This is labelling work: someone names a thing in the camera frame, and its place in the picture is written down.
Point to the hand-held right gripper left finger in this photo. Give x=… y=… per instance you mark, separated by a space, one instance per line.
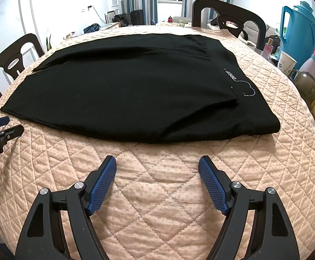
x=103 y=184

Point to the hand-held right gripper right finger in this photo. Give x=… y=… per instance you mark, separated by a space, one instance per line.
x=213 y=187

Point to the black pants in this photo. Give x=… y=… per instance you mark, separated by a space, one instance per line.
x=133 y=92

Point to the peach quilted blanket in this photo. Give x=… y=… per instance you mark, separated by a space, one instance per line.
x=160 y=173

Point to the dark wooden chair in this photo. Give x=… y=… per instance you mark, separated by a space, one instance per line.
x=201 y=5
x=0 y=62

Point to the green potted plant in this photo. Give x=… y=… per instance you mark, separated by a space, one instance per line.
x=49 y=43

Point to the snack packets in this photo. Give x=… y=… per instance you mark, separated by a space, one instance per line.
x=69 y=35

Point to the dark blue bag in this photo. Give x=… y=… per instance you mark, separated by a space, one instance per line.
x=92 y=28

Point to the brown glass jar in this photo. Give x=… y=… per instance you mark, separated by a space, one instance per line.
x=306 y=86

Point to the white paper cup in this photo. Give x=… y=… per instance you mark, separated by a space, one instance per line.
x=286 y=62

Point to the pink perfume bottle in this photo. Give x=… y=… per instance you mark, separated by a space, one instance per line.
x=267 y=49

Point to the black bag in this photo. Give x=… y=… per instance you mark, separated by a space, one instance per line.
x=121 y=19

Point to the grey sofa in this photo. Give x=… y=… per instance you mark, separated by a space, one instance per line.
x=255 y=31

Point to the black speaker box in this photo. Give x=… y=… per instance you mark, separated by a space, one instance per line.
x=137 y=17

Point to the blue thermos jug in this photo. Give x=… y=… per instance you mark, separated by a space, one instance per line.
x=295 y=38

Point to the small red toy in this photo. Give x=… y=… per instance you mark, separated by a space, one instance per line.
x=170 y=19

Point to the wall socket with charger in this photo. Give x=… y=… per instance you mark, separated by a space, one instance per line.
x=88 y=8

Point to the picture frame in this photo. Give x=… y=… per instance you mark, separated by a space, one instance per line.
x=110 y=16

